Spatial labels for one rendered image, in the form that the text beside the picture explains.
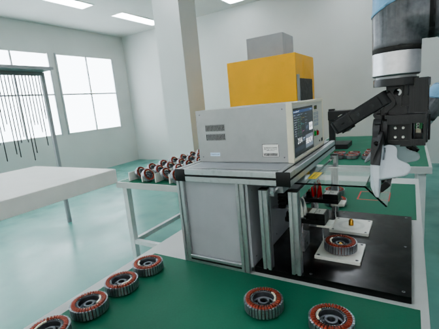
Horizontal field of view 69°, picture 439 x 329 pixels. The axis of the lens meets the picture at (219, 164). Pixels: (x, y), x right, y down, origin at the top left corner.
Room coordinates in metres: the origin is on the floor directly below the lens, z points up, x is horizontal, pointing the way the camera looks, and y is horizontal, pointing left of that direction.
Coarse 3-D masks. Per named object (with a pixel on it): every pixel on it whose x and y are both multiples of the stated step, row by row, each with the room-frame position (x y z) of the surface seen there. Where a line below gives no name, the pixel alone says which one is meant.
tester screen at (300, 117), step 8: (296, 112) 1.10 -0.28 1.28; (304, 112) 1.19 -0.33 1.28; (296, 120) 1.10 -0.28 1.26; (304, 120) 1.18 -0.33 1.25; (296, 128) 1.09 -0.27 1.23; (304, 128) 1.18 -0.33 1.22; (296, 136) 1.09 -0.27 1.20; (304, 136) 1.18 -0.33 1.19; (296, 144) 1.09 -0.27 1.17; (312, 144) 1.27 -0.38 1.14
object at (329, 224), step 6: (312, 210) 1.11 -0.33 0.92; (318, 210) 1.11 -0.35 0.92; (324, 210) 1.10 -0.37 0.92; (306, 216) 1.12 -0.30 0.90; (312, 216) 1.08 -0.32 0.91; (318, 216) 1.07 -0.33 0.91; (324, 216) 1.06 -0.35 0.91; (306, 222) 1.09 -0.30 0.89; (312, 222) 1.08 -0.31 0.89; (318, 222) 1.07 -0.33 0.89; (324, 222) 1.06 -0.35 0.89; (330, 222) 1.08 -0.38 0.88
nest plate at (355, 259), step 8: (320, 248) 1.08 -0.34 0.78; (360, 248) 1.06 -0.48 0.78; (320, 256) 1.03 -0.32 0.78; (328, 256) 1.02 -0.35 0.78; (336, 256) 1.02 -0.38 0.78; (344, 256) 1.01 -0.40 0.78; (352, 256) 1.01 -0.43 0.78; (360, 256) 1.00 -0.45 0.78; (352, 264) 0.97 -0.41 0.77; (360, 264) 0.96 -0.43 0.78
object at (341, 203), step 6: (324, 192) 1.32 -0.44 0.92; (330, 192) 1.31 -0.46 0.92; (336, 192) 1.30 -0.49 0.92; (306, 198) 1.33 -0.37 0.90; (312, 198) 1.32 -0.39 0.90; (324, 198) 1.29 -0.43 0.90; (330, 198) 1.28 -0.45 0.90; (336, 198) 1.27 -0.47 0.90; (336, 204) 1.27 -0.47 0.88; (342, 204) 1.26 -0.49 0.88
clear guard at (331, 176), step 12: (312, 168) 1.17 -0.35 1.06; (324, 168) 1.15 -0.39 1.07; (336, 168) 1.13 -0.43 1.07; (348, 168) 1.11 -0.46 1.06; (360, 168) 1.10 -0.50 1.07; (300, 180) 1.01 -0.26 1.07; (312, 180) 1.00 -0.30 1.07; (324, 180) 0.99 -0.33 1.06; (336, 180) 0.97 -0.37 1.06; (348, 180) 0.96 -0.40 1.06; (360, 180) 0.95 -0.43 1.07; (372, 192) 0.88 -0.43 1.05; (384, 192) 0.94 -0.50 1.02; (384, 204) 0.86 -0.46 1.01
